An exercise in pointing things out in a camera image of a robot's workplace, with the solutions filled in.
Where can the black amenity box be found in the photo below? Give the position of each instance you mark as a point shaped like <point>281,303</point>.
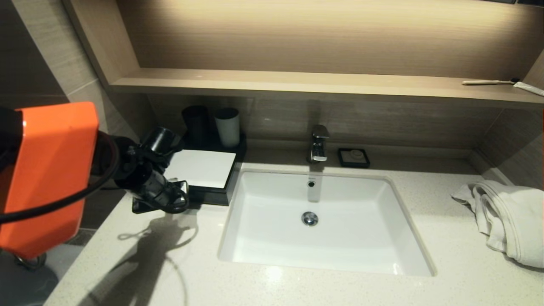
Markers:
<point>238,170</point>

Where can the white rectangular sink basin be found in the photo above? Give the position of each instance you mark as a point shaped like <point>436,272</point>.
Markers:
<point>340,238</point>

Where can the round soap bar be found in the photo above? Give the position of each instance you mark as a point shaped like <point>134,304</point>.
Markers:
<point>355,156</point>

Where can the black square soap dish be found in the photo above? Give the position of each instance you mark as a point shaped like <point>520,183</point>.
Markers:
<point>341,163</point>

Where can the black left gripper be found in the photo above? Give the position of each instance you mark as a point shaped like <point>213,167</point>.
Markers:
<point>157,193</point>

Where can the white folded towel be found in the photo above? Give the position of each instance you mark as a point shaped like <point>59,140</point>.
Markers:
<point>510,221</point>

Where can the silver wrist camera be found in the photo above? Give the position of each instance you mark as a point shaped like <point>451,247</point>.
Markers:
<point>183,186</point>

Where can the white cup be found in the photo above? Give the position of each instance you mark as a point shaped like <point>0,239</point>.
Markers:
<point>228,127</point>

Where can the black box drawer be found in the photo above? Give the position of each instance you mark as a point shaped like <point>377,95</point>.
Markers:
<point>208,196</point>

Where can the chrome sink drain stopper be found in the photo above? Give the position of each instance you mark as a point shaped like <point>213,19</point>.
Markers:
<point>310,219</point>

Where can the chrome faucet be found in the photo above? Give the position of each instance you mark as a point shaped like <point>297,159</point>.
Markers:
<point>318,144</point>

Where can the black cup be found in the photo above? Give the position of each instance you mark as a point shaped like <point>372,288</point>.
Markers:
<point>195,123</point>

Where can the beige toothbrush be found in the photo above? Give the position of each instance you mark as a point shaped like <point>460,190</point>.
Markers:
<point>488,82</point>

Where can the white toothpaste tube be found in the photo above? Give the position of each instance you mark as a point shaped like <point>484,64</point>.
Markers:
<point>529,88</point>

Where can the orange and black left arm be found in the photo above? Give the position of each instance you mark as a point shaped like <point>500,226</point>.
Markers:
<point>46,178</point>

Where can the wooden wall shelf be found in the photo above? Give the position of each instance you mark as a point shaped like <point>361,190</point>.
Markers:
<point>297,83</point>

